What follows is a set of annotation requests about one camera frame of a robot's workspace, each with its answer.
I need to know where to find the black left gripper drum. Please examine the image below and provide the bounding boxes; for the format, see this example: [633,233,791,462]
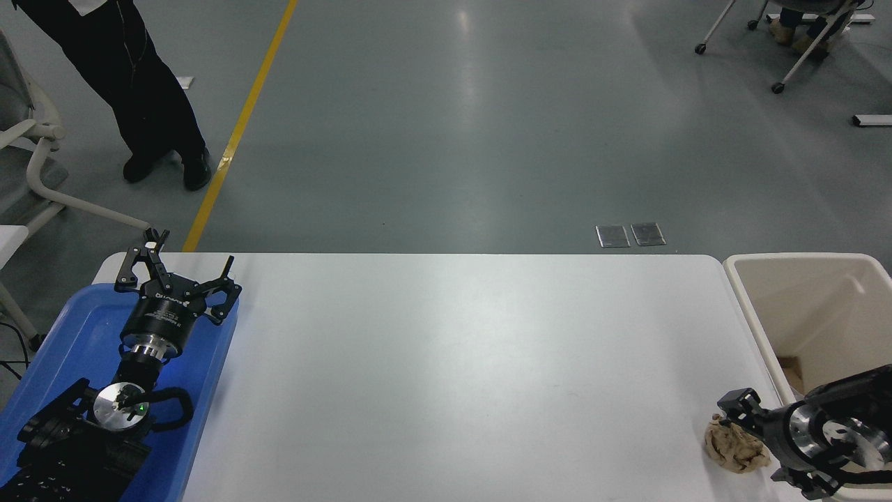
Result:
[121,277,206,348]

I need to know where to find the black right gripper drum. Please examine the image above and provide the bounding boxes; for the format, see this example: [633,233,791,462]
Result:
[761,404,802,468]

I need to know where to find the tan paper ball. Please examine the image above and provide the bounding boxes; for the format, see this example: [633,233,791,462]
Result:
[704,413,773,475]

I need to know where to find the blue plastic tray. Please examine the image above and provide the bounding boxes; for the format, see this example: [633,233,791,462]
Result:
[0,282,240,502]

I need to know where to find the large pale plastic bin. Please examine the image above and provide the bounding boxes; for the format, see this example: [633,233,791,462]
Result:
[723,253,892,502]

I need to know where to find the grey white office chair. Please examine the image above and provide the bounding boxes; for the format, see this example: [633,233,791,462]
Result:
[0,26,153,234]

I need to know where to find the standing person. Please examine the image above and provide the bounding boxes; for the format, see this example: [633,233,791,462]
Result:
[13,0,212,192]

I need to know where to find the white wheeled chair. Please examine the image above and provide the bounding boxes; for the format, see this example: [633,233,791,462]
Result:
[695,0,877,95]

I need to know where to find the seated person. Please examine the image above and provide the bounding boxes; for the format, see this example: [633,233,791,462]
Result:
[769,0,858,60]

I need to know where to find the black floor cable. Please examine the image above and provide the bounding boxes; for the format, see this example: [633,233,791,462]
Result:
[0,319,32,381]

